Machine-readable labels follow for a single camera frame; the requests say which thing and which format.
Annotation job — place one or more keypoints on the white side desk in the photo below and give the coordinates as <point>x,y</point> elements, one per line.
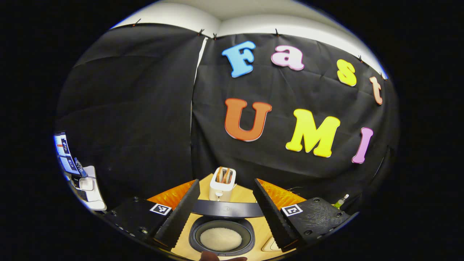
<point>96,201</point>

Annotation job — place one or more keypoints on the white rice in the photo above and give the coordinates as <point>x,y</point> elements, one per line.
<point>221,239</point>

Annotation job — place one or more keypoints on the cream tray of rice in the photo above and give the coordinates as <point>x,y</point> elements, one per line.
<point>272,246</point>

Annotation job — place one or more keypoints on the black keyboard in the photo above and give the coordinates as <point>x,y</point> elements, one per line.
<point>81,194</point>

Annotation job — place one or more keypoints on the dark grey rice cooker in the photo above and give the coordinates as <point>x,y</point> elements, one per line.
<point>217,209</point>

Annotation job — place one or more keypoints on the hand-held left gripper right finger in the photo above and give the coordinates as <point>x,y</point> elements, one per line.
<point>273,214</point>

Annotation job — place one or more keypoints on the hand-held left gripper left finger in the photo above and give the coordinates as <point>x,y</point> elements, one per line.
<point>183,214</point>

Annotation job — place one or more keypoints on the clear water bottle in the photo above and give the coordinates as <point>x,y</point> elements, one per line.
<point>80,168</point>

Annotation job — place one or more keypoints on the black backdrop cloth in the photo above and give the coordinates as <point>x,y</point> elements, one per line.
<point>145,108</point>

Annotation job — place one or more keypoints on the white box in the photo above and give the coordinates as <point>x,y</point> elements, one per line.
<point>86,183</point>

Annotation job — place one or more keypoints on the white toaster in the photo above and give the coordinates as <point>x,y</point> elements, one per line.
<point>221,189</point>

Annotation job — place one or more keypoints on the green drink bottle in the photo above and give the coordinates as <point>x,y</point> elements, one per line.
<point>340,202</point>

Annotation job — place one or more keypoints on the brown toast slice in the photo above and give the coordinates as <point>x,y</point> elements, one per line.
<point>227,175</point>
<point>219,174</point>

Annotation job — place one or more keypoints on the computer monitor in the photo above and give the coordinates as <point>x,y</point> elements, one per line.
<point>64,152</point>

